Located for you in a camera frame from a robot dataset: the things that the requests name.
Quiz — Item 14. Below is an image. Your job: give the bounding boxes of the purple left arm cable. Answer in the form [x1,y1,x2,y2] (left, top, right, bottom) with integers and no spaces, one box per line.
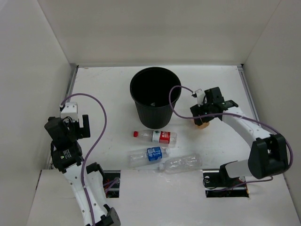
[59,93,119,226]

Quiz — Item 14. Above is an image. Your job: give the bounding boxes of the blue label clear bottle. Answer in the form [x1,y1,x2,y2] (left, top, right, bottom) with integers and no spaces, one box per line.
[128,146,170,168]

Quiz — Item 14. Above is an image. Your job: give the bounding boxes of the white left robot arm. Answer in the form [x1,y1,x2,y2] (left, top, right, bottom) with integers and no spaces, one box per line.
[44,115,121,226]

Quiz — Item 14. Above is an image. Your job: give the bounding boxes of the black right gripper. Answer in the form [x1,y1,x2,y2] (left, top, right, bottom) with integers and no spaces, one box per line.
[190,100,215,126]

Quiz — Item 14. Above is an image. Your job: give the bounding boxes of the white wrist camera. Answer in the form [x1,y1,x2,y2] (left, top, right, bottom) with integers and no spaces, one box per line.
[192,89,206,106]
[59,102,79,122]

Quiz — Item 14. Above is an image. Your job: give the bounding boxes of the black plastic waste bin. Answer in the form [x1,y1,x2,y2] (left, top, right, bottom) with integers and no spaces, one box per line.
[130,67,182,129]

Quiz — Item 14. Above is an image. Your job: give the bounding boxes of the red label clear bottle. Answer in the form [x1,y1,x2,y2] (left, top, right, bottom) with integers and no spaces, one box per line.
[133,129,177,147]

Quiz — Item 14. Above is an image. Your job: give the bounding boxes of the aluminium table rail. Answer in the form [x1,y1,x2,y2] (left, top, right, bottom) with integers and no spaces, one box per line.
[47,63,79,170]
[237,65,259,121]

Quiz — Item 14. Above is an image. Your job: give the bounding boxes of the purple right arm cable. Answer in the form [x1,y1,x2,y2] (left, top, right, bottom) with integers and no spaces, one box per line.
[168,85,294,191]

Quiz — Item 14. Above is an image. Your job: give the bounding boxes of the right aluminium table rail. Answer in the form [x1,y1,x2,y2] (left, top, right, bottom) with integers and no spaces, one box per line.
[237,65,259,121]

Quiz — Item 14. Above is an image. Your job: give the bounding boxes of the clear unlabelled plastic bottle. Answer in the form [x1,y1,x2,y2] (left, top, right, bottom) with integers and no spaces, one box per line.
[158,154,202,174]

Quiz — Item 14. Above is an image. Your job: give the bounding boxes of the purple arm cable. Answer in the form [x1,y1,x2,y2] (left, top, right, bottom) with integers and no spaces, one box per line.
[168,85,294,191]
[59,93,119,226]

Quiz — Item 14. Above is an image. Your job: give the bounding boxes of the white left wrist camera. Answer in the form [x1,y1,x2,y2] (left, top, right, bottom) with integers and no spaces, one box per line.
[59,102,79,122]

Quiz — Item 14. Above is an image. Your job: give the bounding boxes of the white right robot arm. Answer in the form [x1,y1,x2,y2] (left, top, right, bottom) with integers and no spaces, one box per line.
[190,87,290,189]

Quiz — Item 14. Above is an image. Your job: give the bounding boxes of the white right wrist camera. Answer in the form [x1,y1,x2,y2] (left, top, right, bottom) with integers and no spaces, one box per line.
[192,89,206,106]

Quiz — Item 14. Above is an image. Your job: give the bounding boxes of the left aluminium table rail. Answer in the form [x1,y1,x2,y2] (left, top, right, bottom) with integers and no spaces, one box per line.
[47,63,79,170]

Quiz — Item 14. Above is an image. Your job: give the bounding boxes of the orange juice bottle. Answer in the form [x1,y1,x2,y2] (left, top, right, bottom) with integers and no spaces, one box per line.
[194,119,210,129]

